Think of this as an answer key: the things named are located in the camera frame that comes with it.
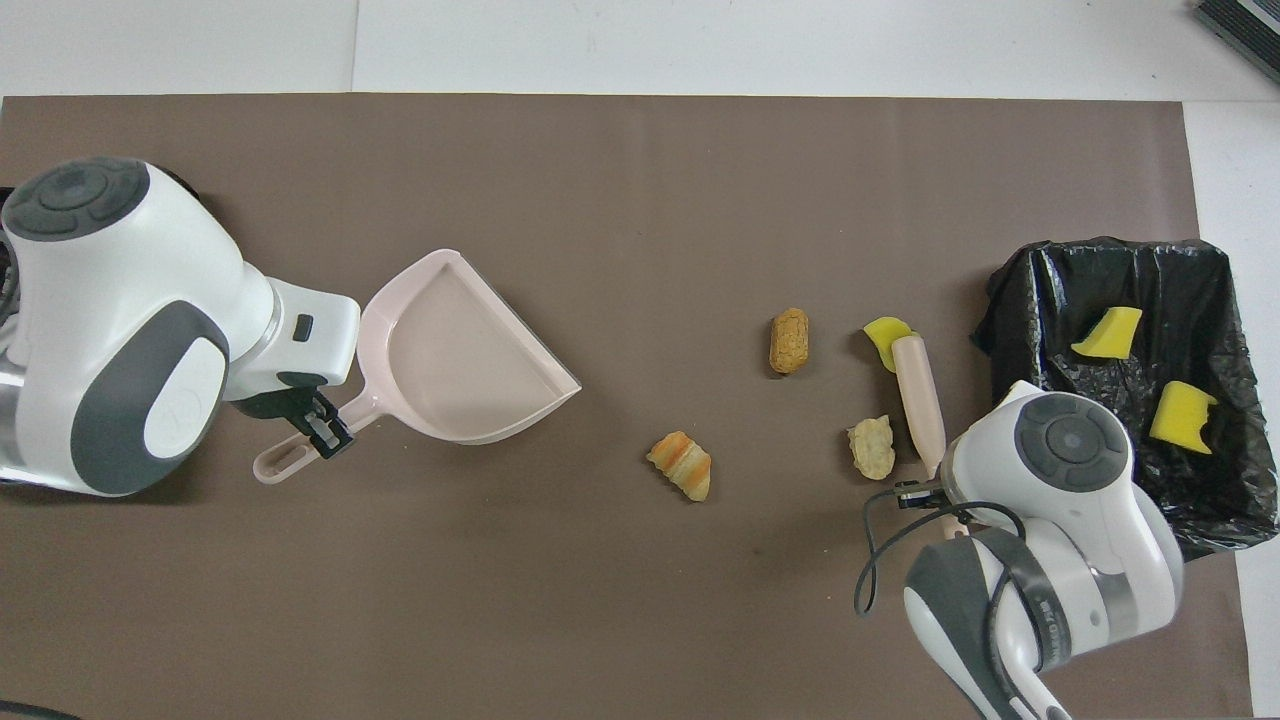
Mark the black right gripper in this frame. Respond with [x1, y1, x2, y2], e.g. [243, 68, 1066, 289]
[895, 478, 951, 513]

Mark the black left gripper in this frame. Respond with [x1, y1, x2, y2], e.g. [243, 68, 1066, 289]
[228, 372, 355, 461]

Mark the pale tan dumpling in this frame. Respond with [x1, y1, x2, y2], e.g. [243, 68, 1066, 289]
[847, 415, 897, 482]

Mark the pale pink plastic dustpan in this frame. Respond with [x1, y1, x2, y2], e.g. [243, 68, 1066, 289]
[251, 248, 584, 487]

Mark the rounded yellow sponge piece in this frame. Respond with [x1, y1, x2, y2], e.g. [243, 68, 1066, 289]
[862, 316, 916, 374]

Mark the brown oval bread roll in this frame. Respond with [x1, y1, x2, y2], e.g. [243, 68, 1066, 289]
[768, 307, 811, 376]

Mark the orange striped croissant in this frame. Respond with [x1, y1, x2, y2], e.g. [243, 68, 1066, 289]
[646, 430, 713, 503]

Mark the small yellow sponge piece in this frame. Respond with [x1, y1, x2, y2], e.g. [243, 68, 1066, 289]
[1070, 306, 1144, 360]

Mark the large notched yellow sponge piece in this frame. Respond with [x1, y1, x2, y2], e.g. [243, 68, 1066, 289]
[1147, 379, 1221, 457]

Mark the brown table mat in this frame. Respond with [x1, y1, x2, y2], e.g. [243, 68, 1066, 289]
[0, 93, 1257, 720]

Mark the dark ribbed device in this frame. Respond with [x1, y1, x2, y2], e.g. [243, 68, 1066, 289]
[1193, 0, 1280, 88]

